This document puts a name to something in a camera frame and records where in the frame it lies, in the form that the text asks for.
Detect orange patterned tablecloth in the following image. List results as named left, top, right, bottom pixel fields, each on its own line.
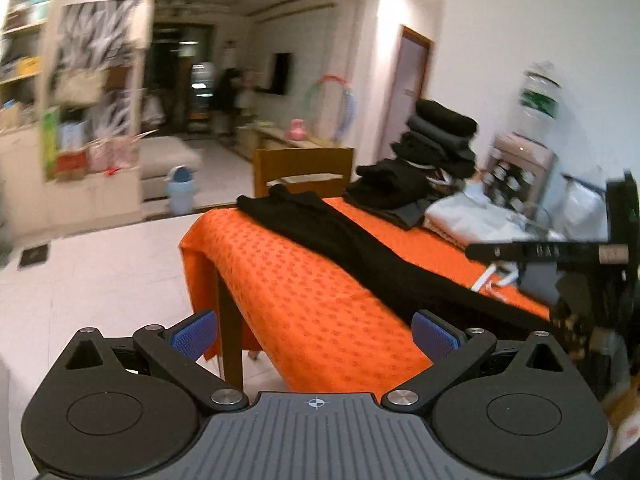
left=178, top=196, right=551, bottom=397

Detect brown door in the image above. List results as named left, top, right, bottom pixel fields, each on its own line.
left=375, top=26, right=433, bottom=160

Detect wooden chair behind table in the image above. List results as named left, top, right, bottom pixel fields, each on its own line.
left=253, top=148, right=355, bottom=198

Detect wall television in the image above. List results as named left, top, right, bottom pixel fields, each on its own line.
left=268, top=52, right=293, bottom=96

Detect black trousers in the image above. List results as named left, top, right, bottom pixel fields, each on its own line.
left=236, top=184, right=552, bottom=339

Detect pink water dispenser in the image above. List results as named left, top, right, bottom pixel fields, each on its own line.
left=482, top=133, right=558, bottom=216

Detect white folded hoodie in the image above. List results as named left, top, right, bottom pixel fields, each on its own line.
left=423, top=193, right=565, bottom=248

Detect stack of dark folded clothes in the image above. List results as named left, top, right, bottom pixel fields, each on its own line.
left=344, top=99, right=477, bottom=230

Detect water bottle on dispenser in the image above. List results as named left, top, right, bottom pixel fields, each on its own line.
left=512, top=61, right=562, bottom=145

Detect blue trash bin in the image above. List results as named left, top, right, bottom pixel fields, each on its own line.
left=165, top=165, right=195, bottom=216

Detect white shelving unit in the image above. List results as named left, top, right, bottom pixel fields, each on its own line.
left=1, top=0, right=155, bottom=238

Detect beige sofa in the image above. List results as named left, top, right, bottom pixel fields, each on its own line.
left=139, top=136, right=202, bottom=202

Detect colourful hula hoop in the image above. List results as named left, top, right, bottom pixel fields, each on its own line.
left=303, top=74, right=357, bottom=146

